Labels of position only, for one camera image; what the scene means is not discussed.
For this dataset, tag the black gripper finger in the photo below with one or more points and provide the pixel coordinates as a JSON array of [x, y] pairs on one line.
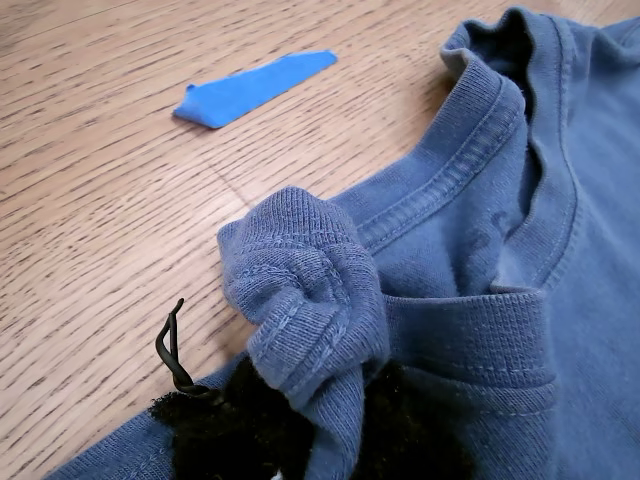
[[410, 435], [235, 435]]

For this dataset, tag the blue printed T-shirt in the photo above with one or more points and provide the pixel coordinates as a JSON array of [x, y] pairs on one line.
[[500, 350]]

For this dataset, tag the blue tape strip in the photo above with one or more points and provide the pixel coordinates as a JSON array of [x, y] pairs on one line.
[[250, 90]]

